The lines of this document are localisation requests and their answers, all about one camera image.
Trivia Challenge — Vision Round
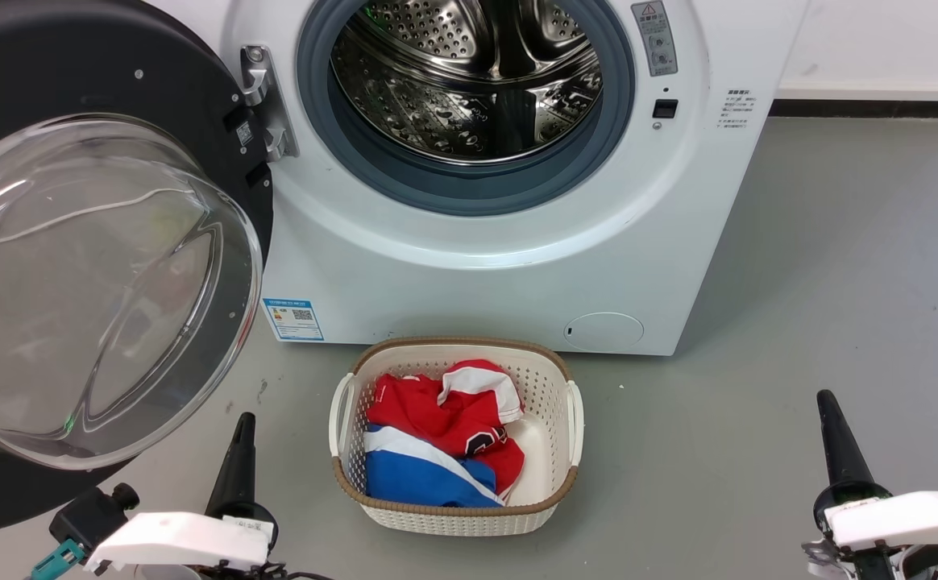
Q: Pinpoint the white power cable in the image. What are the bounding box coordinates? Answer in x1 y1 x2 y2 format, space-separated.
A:
0 188 197 323

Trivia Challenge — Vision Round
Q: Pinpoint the grey warning sticker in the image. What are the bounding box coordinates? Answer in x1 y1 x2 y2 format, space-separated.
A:
631 0 679 77

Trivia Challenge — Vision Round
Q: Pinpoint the white front-load washing machine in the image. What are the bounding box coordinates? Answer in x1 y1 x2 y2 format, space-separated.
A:
147 0 810 357

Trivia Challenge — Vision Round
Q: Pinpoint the cream perforated laundry basket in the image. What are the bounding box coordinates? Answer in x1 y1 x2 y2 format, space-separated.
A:
329 337 584 537

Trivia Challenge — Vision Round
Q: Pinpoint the teal cable connector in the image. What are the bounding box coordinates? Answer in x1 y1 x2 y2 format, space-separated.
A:
30 538 85 580

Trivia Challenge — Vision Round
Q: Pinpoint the thin black cable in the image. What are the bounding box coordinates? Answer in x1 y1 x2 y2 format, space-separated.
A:
255 562 337 580

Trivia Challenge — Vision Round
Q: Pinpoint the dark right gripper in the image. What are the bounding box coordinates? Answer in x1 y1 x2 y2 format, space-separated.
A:
802 391 938 580

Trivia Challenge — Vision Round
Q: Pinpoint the silver metal door hinge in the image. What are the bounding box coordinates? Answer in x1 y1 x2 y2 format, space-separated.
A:
239 45 301 162

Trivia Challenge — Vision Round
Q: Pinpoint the round white filter cover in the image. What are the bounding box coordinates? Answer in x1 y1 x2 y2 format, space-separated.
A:
563 312 645 353

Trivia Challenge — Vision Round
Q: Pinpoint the blue energy label sticker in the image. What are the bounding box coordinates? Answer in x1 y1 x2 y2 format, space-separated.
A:
263 298 326 342

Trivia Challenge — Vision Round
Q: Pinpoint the red white blue garment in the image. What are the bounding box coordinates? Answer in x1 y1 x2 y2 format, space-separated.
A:
364 359 526 508

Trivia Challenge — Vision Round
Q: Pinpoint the black round glass washer door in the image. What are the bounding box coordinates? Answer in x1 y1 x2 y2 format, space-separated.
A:
0 0 275 538

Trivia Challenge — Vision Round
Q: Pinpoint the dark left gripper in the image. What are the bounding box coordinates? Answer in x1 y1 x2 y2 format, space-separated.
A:
205 413 280 557

